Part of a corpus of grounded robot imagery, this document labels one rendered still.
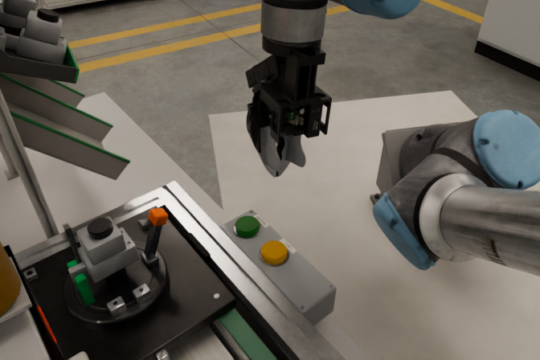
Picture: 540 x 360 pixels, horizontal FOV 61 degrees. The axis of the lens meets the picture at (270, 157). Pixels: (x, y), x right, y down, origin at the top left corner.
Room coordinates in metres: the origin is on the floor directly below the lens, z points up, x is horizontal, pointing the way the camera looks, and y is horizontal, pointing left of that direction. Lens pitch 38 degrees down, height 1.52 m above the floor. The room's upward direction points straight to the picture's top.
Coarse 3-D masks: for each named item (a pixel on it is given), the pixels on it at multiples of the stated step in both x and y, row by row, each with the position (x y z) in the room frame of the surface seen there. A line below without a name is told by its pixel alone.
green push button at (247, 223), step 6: (246, 216) 0.54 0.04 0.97; (252, 216) 0.54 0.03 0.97; (240, 222) 0.53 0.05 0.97; (246, 222) 0.53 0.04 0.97; (252, 222) 0.53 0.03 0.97; (258, 222) 0.53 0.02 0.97; (240, 228) 0.51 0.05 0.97; (246, 228) 0.51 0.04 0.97; (252, 228) 0.51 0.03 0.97; (258, 228) 0.52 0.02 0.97; (240, 234) 0.51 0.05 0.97; (246, 234) 0.50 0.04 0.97; (252, 234) 0.51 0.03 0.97
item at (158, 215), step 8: (160, 208) 0.46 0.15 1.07; (152, 216) 0.44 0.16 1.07; (160, 216) 0.44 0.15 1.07; (144, 224) 0.43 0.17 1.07; (152, 224) 0.44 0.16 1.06; (160, 224) 0.44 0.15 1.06; (152, 232) 0.44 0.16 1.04; (160, 232) 0.44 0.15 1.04; (152, 240) 0.43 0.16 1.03; (152, 248) 0.43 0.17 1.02; (152, 256) 0.43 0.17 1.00
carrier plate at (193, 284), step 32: (128, 224) 0.52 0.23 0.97; (64, 256) 0.46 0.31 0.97; (192, 256) 0.46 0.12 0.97; (32, 288) 0.40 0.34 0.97; (192, 288) 0.40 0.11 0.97; (224, 288) 0.40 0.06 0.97; (64, 320) 0.35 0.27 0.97; (160, 320) 0.35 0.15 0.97; (192, 320) 0.35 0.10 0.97; (64, 352) 0.30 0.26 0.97; (96, 352) 0.30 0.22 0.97; (128, 352) 0.30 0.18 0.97
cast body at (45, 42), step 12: (36, 12) 0.68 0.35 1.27; (48, 12) 0.67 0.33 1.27; (36, 24) 0.64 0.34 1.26; (48, 24) 0.65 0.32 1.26; (60, 24) 0.66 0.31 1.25; (12, 36) 0.64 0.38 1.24; (24, 36) 0.64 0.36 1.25; (36, 36) 0.64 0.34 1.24; (48, 36) 0.64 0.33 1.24; (12, 48) 0.64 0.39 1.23; (24, 48) 0.63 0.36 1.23; (36, 48) 0.63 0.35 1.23; (48, 48) 0.64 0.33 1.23; (60, 48) 0.64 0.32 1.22; (48, 60) 0.64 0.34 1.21; (60, 60) 0.64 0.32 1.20
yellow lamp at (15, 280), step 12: (0, 252) 0.19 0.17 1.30; (0, 264) 0.18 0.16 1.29; (12, 264) 0.19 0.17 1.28; (0, 276) 0.18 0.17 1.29; (12, 276) 0.18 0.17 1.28; (0, 288) 0.17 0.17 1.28; (12, 288) 0.18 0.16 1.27; (0, 300) 0.17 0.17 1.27; (12, 300) 0.18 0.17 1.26; (0, 312) 0.17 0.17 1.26
